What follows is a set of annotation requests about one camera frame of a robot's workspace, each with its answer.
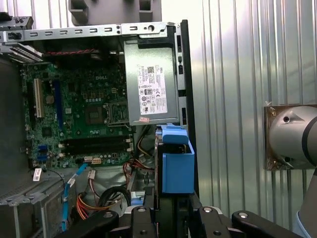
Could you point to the black RAM slot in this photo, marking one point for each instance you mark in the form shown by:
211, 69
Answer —
94, 142
94, 151

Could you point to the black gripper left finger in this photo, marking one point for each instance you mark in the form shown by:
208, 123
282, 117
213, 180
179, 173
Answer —
142, 223

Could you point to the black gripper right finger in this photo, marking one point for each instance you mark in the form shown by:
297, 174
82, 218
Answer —
210, 223

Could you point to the grey part rack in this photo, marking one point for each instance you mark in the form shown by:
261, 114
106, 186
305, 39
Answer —
111, 12

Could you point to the blue drive bay latch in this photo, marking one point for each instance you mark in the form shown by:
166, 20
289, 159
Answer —
137, 198

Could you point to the grey power supply unit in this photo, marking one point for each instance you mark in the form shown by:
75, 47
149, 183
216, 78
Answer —
133, 99

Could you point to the CPU socket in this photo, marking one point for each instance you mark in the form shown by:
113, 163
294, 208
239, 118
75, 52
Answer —
94, 115

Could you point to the hard disk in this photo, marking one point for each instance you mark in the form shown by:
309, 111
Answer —
178, 171

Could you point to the green motherboard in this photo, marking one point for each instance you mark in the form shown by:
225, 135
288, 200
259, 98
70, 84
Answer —
71, 116

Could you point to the metal slot retainer bracket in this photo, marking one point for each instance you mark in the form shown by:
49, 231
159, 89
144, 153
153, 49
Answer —
17, 22

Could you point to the perforated metal disk bay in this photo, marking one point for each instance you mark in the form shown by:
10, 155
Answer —
37, 210

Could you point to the metal socket cover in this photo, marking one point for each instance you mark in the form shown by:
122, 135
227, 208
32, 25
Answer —
117, 105

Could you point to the black open PC case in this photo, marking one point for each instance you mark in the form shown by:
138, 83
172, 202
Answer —
190, 74

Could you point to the white expansion slot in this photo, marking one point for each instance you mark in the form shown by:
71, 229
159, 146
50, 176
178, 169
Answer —
38, 99

